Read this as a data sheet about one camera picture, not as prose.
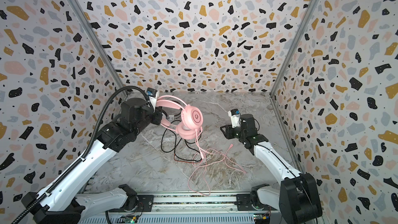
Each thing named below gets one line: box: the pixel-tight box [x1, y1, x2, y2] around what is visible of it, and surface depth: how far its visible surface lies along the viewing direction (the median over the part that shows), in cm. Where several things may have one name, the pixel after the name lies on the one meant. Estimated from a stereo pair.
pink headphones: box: [156, 95, 204, 140], surface depth 63 cm
